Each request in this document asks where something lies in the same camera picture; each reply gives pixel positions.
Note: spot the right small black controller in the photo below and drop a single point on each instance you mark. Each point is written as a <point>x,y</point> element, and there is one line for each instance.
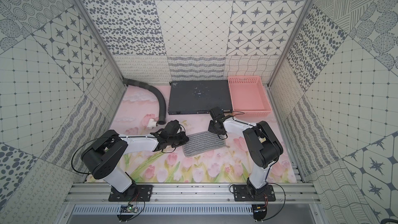
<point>259,212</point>

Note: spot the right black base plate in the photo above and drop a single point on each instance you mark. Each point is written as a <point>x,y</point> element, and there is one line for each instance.
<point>246,193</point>

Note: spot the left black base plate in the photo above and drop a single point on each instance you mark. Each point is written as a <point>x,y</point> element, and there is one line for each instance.
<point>133,193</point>

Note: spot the floral pink table mat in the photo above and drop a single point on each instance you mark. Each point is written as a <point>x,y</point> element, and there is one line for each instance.
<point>230,164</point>

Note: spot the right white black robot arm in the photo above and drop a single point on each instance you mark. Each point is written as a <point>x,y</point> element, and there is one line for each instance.
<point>262,143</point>

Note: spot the black flat metal box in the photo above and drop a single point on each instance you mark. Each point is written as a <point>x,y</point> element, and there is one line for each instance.
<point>199,97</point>

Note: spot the green circuit board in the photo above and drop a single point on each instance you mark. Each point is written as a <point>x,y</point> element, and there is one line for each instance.
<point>130,209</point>

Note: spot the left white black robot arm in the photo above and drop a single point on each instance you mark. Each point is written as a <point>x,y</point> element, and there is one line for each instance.
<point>102,157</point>

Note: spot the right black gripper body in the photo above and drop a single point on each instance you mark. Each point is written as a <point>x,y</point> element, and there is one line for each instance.
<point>212,127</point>

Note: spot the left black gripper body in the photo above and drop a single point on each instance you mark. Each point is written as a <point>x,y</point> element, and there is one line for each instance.
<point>176,137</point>

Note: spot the aluminium rail frame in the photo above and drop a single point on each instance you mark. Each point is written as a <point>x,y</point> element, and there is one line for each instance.
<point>219,193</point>

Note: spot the pink plastic basket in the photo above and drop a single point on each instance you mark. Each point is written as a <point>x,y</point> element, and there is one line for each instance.
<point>248,95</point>

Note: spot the grey striped square dishcloth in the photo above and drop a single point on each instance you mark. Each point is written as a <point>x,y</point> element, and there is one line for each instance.
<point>202,142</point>

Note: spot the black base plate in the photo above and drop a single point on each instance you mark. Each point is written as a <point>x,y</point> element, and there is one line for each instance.
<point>133,193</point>
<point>246,193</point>

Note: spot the white pipe fitting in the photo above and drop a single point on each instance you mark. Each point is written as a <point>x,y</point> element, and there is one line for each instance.
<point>152,123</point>

